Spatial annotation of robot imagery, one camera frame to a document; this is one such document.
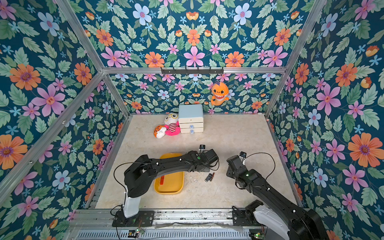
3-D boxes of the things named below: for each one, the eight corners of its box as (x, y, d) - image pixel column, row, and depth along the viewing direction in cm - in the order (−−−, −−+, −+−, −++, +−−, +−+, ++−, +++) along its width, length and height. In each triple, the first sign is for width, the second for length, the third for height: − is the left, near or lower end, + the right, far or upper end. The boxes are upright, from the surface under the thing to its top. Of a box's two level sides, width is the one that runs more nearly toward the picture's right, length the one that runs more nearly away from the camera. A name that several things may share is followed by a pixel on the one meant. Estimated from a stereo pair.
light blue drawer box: (180, 135, 110) (176, 120, 97) (182, 112, 125) (180, 97, 112) (203, 135, 110) (203, 120, 97) (203, 112, 125) (203, 97, 112)
